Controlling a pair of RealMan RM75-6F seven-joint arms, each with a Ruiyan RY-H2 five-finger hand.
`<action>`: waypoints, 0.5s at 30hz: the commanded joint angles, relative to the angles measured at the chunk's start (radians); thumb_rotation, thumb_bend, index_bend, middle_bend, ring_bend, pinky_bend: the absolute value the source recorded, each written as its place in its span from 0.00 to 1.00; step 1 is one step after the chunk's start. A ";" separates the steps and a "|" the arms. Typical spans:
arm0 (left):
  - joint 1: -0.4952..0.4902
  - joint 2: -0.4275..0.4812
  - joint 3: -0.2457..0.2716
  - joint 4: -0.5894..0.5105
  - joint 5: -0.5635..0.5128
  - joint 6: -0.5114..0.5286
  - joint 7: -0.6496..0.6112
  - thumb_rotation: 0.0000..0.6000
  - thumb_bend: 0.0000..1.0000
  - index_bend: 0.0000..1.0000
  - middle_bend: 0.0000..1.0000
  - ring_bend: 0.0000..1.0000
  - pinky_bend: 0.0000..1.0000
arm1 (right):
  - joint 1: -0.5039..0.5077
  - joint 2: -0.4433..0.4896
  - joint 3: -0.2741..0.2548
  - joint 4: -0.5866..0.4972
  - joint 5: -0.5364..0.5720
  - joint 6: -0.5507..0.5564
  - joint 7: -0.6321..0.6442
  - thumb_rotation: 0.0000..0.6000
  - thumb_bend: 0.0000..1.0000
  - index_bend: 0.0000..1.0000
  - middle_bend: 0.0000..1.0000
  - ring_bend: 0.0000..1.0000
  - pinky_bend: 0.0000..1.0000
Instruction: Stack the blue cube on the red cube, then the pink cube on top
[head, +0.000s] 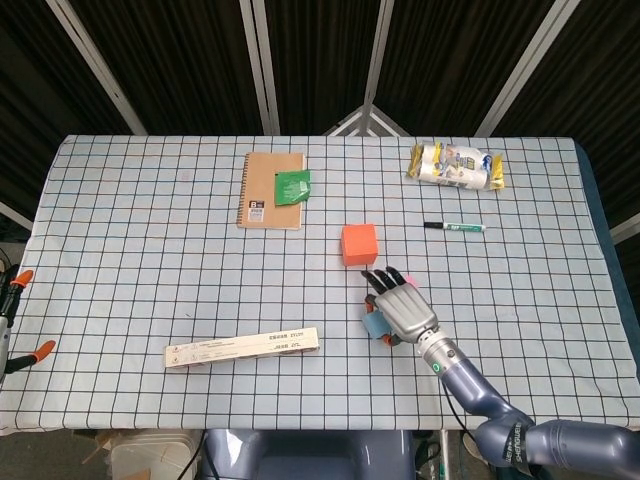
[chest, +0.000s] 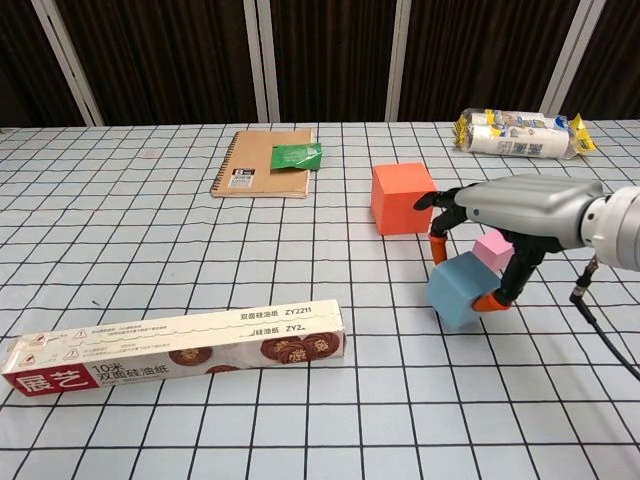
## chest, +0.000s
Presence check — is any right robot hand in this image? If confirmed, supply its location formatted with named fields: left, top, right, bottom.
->
left=412, top=174, right=606, bottom=314

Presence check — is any small pink foam cube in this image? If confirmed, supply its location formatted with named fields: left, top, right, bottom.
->
left=471, top=230, right=515, bottom=275

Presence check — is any blue foam cube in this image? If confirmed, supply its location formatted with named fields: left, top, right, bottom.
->
left=427, top=250, right=503, bottom=330

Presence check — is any white yellow snack bag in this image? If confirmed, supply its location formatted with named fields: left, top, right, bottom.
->
left=452, top=107, right=599, bottom=161

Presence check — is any large orange foam cube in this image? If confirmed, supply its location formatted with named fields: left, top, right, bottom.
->
left=370, top=162, right=437, bottom=237

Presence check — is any green foil packet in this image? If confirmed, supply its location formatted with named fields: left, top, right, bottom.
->
left=269, top=142, right=324, bottom=174

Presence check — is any brown spiral notebook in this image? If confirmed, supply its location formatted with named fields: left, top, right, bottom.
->
left=209, top=127, right=315, bottom=200

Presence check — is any dark folding partition screen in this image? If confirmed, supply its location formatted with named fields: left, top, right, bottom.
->
left=0, top=0, right=640, bottom=127

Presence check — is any long baking paper box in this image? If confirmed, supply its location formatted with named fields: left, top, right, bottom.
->
left=0, top=298, right=347, bottom=399

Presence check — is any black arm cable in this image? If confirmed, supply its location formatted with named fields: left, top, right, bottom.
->
left=569, top=257, right=640, bottom=381

